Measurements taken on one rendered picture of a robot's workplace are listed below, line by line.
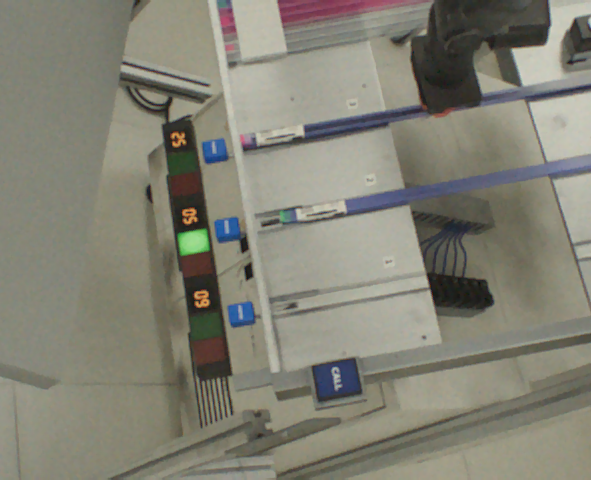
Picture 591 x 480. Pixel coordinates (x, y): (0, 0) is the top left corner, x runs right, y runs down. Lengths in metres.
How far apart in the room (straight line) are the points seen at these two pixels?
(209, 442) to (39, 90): 0.50
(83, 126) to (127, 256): 0.74
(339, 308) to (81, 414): 0.78
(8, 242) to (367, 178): 0.44
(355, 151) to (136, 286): 0.84
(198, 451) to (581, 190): 0.58
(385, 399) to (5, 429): 0.68
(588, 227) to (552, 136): 0.13
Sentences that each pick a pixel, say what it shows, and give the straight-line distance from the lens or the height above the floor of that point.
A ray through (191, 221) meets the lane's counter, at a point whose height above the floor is 0.66.
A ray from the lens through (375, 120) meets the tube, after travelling 1.13.
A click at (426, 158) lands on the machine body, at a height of 0.62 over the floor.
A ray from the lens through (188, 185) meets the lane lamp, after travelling 1.13.
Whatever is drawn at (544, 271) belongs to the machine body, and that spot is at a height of 0.62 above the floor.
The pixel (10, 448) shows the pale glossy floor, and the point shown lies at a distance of 1.64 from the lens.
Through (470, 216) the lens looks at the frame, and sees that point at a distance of 1.54.
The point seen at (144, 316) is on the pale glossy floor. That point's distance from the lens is 1.84.
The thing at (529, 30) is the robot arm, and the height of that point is 1.09.
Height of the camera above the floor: 1.48
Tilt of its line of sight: 43 degrees down
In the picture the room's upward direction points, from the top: 59 degrees clockwise
